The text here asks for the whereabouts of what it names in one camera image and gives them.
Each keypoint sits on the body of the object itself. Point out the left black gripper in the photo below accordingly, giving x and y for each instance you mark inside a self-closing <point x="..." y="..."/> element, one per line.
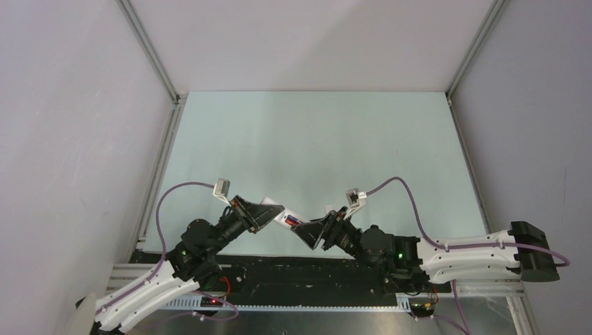
<point x="257" y="215"/>

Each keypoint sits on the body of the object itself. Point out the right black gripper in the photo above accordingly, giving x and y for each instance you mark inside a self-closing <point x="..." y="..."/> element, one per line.
<point x="311" y="232"/>

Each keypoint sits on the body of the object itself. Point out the white remote control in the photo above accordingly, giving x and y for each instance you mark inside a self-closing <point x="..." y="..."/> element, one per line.
<point x="280" y="217"/>

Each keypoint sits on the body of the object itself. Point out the blue battery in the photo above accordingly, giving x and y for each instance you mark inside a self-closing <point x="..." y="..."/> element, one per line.
<point x="291" y="220"/>

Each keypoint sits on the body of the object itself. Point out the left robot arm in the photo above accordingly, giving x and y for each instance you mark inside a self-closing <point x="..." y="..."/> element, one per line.
<point x="186" y="268"/>

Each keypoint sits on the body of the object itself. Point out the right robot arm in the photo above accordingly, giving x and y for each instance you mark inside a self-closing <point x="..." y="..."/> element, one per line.
<point x="413" y="263"/>

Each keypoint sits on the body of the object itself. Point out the left controller board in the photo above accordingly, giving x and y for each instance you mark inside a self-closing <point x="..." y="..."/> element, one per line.
<point x="212" y="302"/>

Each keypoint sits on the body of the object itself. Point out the controller board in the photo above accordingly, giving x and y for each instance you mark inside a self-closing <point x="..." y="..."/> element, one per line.
<point x="423" y="310"/>
<point x="212" y="302"/>

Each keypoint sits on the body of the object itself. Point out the right controller board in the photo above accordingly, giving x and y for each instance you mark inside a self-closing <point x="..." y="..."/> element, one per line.
<point x="423" y="310"/>

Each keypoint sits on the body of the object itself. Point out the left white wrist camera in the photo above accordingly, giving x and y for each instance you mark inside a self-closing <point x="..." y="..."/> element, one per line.
<point x="221" y="189"/>

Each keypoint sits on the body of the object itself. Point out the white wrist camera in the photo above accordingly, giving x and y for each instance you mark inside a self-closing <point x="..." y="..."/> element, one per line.
<point x="221" y="189"/>
<point x="356" y="200"/>

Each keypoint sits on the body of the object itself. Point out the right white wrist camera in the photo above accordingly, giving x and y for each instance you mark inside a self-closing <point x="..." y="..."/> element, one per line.
<point x="356" y="200"/>

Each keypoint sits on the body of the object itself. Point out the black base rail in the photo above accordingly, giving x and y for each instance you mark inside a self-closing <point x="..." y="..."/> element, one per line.
<point x="291" y="281"/>

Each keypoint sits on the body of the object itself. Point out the grey slotted cable duct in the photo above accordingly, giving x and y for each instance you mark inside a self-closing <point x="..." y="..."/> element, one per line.
<point x="199" y="304"/>

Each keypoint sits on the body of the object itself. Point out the left aluminium frame profile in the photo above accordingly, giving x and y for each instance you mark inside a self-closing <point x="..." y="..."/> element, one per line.
<point x="146" y="87"/>

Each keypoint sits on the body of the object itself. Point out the aluminium frame profile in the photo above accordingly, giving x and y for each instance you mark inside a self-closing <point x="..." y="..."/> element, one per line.
<point x="146" y="87"/>
<point x="483" y="93"/>

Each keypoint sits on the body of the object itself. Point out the right aluminium frame profile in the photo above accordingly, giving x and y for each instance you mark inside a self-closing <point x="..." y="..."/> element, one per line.
<point x="483" y="93"/>

